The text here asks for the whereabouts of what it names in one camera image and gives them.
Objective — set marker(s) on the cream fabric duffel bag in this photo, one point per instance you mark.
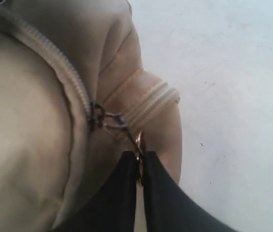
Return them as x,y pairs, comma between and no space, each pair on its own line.
73,97

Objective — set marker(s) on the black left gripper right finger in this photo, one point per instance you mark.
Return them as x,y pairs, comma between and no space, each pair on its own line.
168,208

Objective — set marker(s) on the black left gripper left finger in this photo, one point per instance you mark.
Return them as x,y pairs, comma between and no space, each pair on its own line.
113,207

